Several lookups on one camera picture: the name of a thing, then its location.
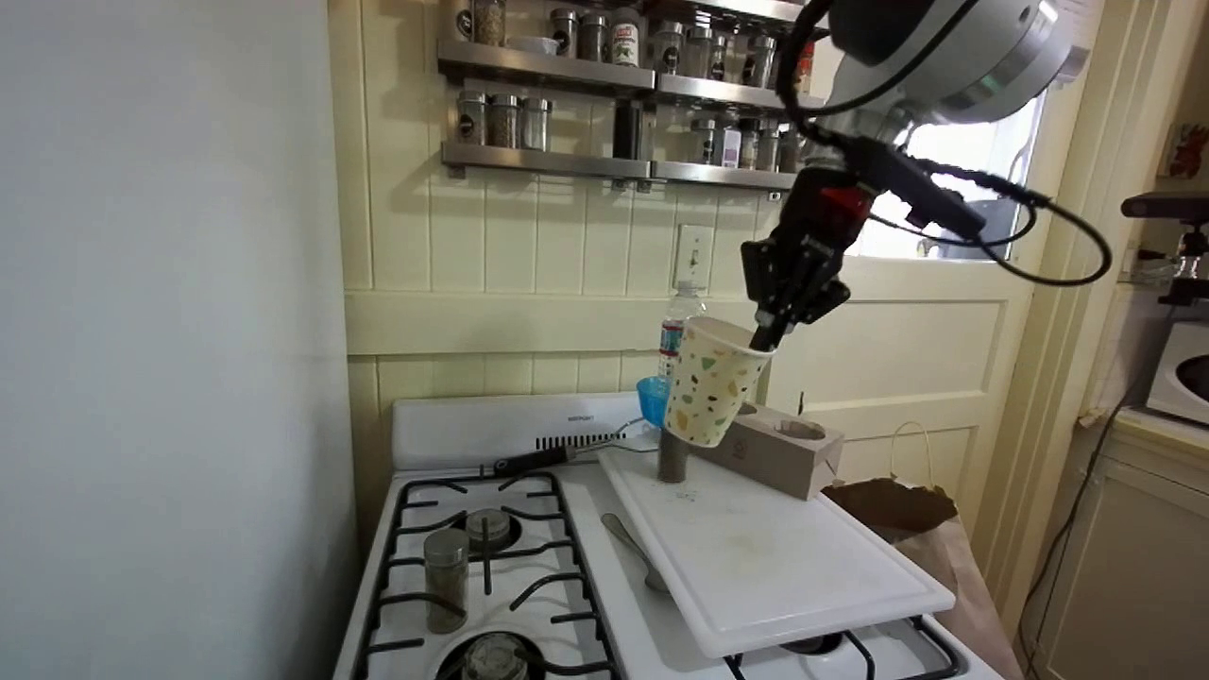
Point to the black gripper red collar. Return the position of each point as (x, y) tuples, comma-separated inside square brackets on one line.
[(816, 221)]

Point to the dotted paper coffee cup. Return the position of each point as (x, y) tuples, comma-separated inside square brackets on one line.
[(710, 382)]

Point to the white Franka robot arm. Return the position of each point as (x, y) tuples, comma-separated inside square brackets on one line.
[(970, 51)]

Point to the clear plastic water bottle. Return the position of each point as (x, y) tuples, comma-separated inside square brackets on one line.
[(678, 331)]

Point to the cardboard cup holder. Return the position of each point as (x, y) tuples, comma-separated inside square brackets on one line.
[(781, 458)]

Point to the white panel door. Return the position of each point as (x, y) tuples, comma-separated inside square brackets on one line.
[(909, 352)]

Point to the glass spice jar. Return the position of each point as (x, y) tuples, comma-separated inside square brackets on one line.
[(791, 148), (503, 120), (563, 33), (471, 117), (699, 43), (626, 40), (705, 139), (727, 55), (731, 143), (538, 124), (762, 147), (762, 57), (475, 22), (666, 43), (595, 36)]

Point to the small grey cylinder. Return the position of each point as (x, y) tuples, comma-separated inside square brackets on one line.
[(671, 458)]

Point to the brown paper bag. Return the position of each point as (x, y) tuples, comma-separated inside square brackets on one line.
[(909, 503)]

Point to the white plastic cutting board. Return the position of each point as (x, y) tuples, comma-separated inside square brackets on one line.
[(767, 555)]

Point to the steel spice shelf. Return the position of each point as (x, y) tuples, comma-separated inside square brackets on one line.
[(542, 66), (542, 162)]

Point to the white gas stove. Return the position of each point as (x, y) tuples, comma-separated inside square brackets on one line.
[(503, 430)]

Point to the black stove grate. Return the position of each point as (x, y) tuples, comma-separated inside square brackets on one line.
[(937, 648), (486, 584)]

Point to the round stove burner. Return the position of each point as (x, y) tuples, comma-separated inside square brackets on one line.
[(491, 530), (491, 658)]

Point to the cream kitchen cabinet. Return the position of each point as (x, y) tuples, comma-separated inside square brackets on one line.
[(1134, 555)]

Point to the grey metal tumbler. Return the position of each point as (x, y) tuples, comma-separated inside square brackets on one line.
[(446, 581)]

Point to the white refrigerator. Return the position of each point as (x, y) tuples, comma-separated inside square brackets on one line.
[(153, 314)]

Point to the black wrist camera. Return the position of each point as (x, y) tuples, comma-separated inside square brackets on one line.
[(927, 192)]

